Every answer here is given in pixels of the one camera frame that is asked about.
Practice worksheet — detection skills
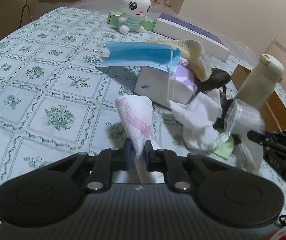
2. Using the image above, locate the white pink-print cloth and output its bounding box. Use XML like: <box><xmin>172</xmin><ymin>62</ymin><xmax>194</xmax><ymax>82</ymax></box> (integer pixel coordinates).
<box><xmin>115</xmin><ymin>95</ymin><xmax>164</xmax><ymax>184</ymax></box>

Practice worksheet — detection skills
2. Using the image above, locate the yellow towel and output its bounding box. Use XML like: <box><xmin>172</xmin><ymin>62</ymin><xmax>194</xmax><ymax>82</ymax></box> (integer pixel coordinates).
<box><xmin>151</xmin><ymin>38</ymin><xmax>212</xmax><ymax>82</ymax></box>

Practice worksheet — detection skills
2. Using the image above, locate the blue surgical face mask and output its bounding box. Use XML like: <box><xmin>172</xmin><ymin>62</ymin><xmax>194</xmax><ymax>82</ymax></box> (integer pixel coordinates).
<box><xmin>99</xmin><ymin>42</ymin><xmax>181</xmax><ymax>72</ymax></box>

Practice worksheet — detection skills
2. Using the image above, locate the black eye mask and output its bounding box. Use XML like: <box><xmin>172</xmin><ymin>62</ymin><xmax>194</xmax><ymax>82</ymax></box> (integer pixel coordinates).
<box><xmin>194</xmin><ymin>68</ymin><xmax>233</xmax><ymax>111</ymax></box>

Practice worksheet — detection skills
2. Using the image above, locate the floral green tablecloth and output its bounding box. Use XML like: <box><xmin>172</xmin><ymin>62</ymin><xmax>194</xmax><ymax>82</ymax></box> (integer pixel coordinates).
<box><xmin>0</xmin><ymin>7</ymin><xmax>160</xmax><ymax>185</ymax></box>

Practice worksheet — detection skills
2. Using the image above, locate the white and blue flat box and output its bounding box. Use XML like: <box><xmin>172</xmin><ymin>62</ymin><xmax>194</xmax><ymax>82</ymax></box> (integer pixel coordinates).
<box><xmin>153</xmin><ymin>14</ymin><xmax>231</xmax><ymax>61</ymax></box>

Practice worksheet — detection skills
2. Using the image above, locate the light green cloth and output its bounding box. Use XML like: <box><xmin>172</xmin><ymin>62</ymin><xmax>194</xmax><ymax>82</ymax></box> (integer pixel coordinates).
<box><xmin>214</xmin><ymin>136</ymin><xmax>234</xmax><ymax>160</ymax></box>

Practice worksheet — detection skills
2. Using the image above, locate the clear plastic bag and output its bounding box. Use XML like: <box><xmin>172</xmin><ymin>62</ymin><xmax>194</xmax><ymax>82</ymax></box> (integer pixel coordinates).
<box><xmin>214</xmin><ymin>99</ymin><xmax>265</xmax><ymax>174</ymax></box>

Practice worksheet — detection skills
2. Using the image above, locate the brown cardboard tray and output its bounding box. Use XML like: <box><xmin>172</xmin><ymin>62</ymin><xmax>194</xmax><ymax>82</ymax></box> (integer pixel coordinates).
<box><xmin>231</xmin><ymin>64</ymin><xmax>286</xmax><ymax>132</ymax></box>

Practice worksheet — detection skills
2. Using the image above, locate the cream thermos bottle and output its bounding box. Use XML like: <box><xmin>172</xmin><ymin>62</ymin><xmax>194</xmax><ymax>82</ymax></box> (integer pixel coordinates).
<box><xmin>235</xmin><ymin>54</ymin><xmax>284</xmax><ymax>110</ymax></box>

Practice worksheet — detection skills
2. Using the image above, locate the white purple tissue pack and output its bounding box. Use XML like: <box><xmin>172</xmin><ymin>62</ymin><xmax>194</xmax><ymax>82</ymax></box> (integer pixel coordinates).
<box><xmin>134</xmin><ymin>63</ymin><xmax>195</xmax><ymax>107</ymax></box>

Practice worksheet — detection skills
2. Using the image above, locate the white bunny plush toy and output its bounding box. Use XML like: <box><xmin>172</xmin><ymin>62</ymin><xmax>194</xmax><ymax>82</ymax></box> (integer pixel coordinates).
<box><xmin>118</xmin><ymin>0</ymin><xmax>151</xmax><ymax>35</ymax></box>

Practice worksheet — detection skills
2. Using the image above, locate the green rectangular box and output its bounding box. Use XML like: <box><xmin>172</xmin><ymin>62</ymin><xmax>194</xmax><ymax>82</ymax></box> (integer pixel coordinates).
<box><xmin>107</xmin><ymin>11</ymin><xmax>157</xmax><ymax>32</ymax></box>

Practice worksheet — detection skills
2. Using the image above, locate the coat rack stand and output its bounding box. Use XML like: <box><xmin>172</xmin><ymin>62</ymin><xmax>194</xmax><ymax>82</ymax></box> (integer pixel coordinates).
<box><xmin>19</xmin><ymin>0</ymin><xmax>33</xmax><ymax>28</ymax></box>

